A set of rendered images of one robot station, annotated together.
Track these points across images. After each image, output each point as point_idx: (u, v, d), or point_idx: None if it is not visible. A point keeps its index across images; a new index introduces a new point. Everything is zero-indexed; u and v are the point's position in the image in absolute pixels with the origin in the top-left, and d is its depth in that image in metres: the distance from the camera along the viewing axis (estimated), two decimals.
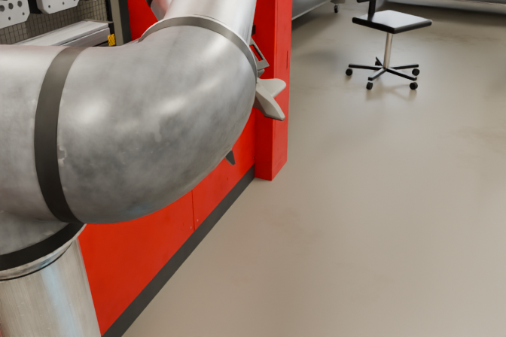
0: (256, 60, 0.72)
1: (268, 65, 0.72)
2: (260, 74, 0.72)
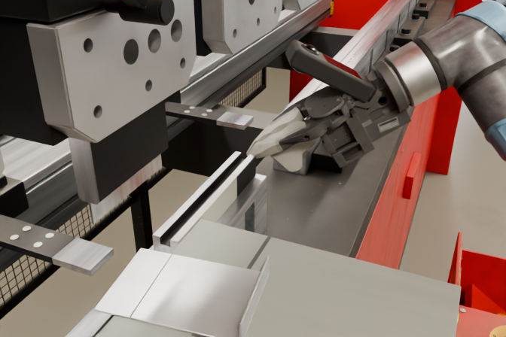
0: (347, 154, 0.69)
1: (340, 167, 0.68)
2: (332, 157, 0.69)
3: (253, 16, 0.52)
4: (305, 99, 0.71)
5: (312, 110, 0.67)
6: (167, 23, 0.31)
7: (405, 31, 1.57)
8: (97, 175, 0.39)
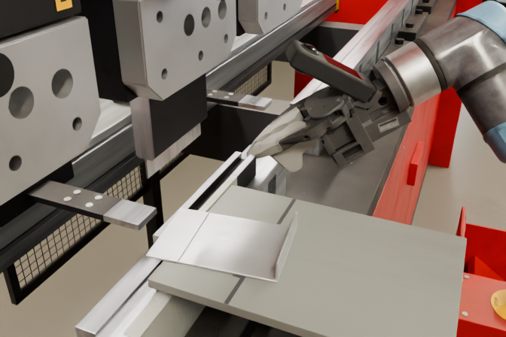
0: (347, 154, 0.69)
1: (340, 167, 0.68)
2: (332, 158, 0.69)
3: (280, 1, 0.58)
4: (305, 99, 0.71)
5: (312, 110, 0.67)
6: None
7: (409, 25, 1.63)
8: (153, 135, 0.45)
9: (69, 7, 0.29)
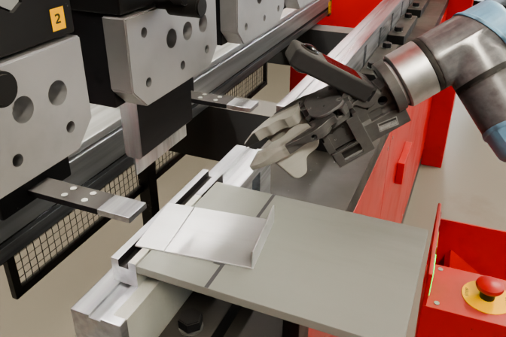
0: (346, 154, 0.69)
1: (340, 166, 0.68)
2: (332, 157, 0.69)
3: (260, 13, 0.63)
4: (308, 96, 0.72)
5: (312, 110, 0.67)
6: (201, 16, 0.42)
7: (397, 29, 1.68)
8: (141, 135, 0.50)
9: (63, 28, 0.34)
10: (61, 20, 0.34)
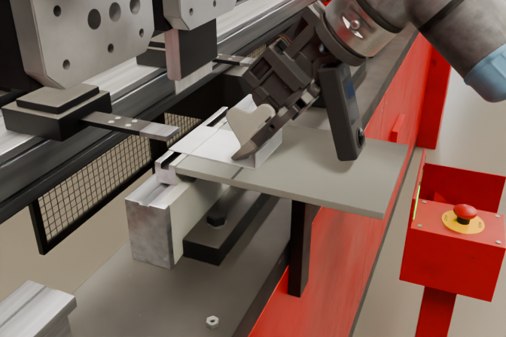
0: None
1: None
2: None
3: None
4: (289, 119, 0.60)
5: None
6: None
7: None
8: (181, 61, 0.64)
9: None
10: None
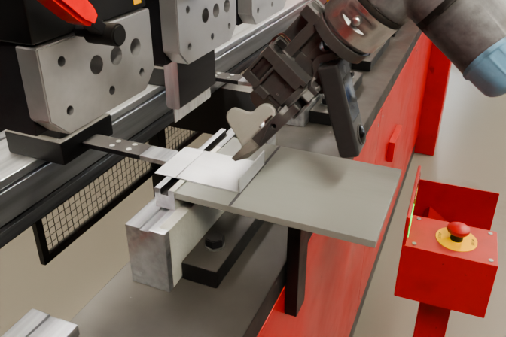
0: None
1: None
2: None
3: (269, 0, 0.79)
4: (291, 118, 0.61)
5: None
6: None
7: None
8: (180, 91, 0.66)
9: (139, 2, 0.50)
10: None
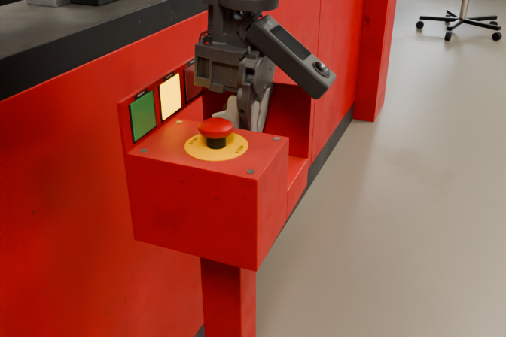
0: None
1: None
2: None
3: None
4: (251, 95, 0.62)
5: (267, 81, 0.65)
6: None
7: None
8: None
9: None
10: None
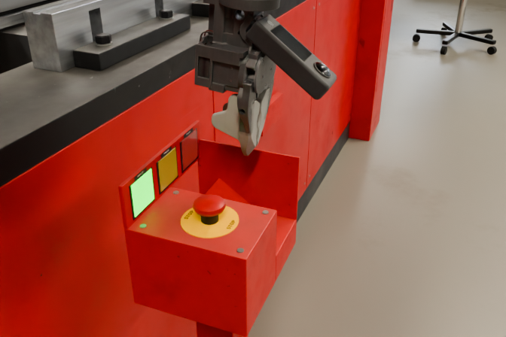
0: None
1: None
2: None
3: None
4: (251, 95, 0.62)
5: (268, 81, 0.65)
6: None
7: None
8: None
9: None
10: None
